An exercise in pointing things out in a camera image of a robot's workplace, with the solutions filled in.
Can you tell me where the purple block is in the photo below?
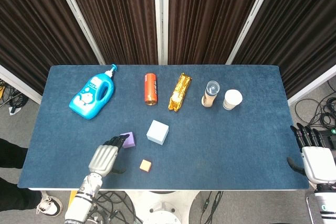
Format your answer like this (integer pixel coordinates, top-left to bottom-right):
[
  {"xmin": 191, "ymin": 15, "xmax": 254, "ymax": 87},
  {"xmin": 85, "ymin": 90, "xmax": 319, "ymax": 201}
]
[{"xmin": 119, "ymin": 131, "xmax": 137, "ymax": 149}]

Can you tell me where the black and white sneaker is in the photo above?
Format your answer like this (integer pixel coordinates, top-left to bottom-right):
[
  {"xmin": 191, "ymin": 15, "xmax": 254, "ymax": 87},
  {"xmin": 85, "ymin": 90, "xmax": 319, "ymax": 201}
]
[{"xmin": 36, "ymin": 191, "xmax": 63, "ymax": 217}]

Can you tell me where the black trouser leg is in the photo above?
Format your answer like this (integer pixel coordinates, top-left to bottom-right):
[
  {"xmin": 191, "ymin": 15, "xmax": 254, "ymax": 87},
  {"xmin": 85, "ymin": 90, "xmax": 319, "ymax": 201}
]
[
  {"xmin": 0, "ymin": 137, "xmax": 28, "ymax": 169},
  {"xmin": 0, "ymin": 176, "xmax": 43, "ymax": 211}
]

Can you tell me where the white partition bottom rail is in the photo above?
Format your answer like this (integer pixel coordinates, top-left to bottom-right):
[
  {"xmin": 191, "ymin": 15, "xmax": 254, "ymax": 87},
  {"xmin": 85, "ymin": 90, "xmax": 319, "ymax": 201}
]
[
  {"xmin": 0, "ymin": 63, "xmax": 43, "ymax": 104},
  {"xmin": 287, "ymin": 65, "xmax": 336, "ymax": 106}
]

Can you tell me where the gold foil snack package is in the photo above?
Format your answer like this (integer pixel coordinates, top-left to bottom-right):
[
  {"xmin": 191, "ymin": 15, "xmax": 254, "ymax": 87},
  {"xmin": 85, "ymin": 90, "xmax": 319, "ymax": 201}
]
[{"xmin": 167, "ymin": 73, "xmax": 193, "ymax": 113}]

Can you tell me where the blue detergent pump bottle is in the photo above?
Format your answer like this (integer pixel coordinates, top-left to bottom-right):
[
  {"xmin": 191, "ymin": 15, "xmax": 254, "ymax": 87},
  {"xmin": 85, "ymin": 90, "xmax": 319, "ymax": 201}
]
[{"xmin": 68, "ymin": 63, "xmax": 118, "ymax": 120}]

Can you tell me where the white partition post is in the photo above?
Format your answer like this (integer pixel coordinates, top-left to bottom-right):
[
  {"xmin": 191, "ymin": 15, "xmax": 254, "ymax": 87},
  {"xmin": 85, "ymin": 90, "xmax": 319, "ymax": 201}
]
[
  {"xmin": 153, "ymin": 0, "xmax": 169, "ymax": 65},
  {"xmin": 51, "ymin": 0, "xmax": 106, "ymax": 65},
  {"xmin": 226, "ymin": 0, "xmax": 279, "ymax": 65}
]

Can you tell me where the orange drink can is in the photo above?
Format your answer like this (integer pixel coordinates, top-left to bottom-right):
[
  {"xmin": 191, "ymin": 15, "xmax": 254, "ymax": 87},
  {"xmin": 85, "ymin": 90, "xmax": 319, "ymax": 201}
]
[{"xmin": 144, "ymin": 73, "xmax": 158, "ymax": 106}]

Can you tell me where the small orange block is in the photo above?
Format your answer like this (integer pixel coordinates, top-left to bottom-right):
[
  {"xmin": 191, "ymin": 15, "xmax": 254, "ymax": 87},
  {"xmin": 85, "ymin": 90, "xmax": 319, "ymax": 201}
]
[{"xmin": 139, "ymin": 158, "xmax": 153, "ymax": 174}]

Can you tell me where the black floor cable bundle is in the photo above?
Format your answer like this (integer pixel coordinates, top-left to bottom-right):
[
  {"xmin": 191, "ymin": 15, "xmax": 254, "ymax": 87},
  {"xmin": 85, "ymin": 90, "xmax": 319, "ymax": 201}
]
[
  {"xmin": 0, "ymin": 78, "xmax": 29, "ymax": 116},
  {"xmin": 293, "ymin": 81, "xmax": 336, "ymax": 130},
  {"xmin": 78, "ymin": 190, "xmax": 144, "ymax": 224}
]

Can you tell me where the large white cube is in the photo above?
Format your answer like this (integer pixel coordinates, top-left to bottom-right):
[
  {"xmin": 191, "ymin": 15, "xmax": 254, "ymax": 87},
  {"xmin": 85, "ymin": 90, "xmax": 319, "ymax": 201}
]
[{"xmin": 146, "ymin": 119, "xmax": 170, "ymax": 145}]

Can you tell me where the black box with green light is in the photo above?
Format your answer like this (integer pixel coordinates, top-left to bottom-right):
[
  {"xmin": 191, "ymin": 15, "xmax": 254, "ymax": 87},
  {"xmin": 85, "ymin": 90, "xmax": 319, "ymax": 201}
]
[{"xmin": 313, "ymin": 128, "xmax": 336, "ymax": 154}]

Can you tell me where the white paper cup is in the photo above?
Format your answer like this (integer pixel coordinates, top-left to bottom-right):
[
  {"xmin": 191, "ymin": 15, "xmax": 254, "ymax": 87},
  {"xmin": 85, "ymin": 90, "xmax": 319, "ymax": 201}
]
[{"xmin": 223, "ymin": 89, "xmax": 243, "ymax": 111}]

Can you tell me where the black cable with green light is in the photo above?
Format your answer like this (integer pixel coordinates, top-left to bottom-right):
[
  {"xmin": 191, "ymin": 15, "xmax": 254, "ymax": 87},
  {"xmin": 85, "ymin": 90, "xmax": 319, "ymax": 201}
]
[{"xmin": 201, "ymin": 190, "xmax": 224, "ymax": 219}]

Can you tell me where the brown pleated partition panel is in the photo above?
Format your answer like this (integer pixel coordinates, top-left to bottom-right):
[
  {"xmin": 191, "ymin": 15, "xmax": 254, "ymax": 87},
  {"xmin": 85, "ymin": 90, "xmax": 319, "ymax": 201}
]
[
  {"xmin": 232, "ymin": 0, "xmax": 336, "ymax": 99},
  {"xmin": 167, "ymin": 0, "xmax": 269, "ymax": 65},
  {"xmin": 0, "ymin": 0, "xmax": 98, "ymax": 95},
  {"xmin": 62, "ymin": 0, "xmax": 159, "ymax": 65}
]

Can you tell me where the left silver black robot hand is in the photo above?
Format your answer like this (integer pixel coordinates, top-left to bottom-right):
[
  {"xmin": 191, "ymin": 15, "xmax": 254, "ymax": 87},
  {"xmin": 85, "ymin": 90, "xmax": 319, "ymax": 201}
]
[{"xmin": 88, "ymin": 134, "xmax": 130, "ymax": 178}]

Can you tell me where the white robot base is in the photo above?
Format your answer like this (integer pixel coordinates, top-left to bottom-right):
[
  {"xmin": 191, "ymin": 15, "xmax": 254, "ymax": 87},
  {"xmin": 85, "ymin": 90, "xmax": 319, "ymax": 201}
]
[{"xmin": 123, "ymin": 189, "xmax": 200, "ymax": 224}]

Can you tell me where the seasoning bottle with clear cap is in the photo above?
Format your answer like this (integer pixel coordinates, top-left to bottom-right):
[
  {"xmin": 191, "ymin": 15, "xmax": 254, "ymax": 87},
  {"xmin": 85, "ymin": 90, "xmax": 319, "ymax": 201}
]
[{"xmin": 201, "ymin": 80, "xmax": 221, "ymax": 108}]

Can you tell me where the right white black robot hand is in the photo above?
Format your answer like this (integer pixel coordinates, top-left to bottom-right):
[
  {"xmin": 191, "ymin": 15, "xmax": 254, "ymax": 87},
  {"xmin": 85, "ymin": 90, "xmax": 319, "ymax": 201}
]
[{"xmin": 286, "ymin": 125, "xmax": 336, "ymax": 184}]

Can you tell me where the blue table mat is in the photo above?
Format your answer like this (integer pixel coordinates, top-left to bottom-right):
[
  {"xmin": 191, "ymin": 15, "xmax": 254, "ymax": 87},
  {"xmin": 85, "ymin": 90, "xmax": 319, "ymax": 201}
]
[{"xmin": 17, "ymin": 64, "xmax": 310, "ymax": 190}]

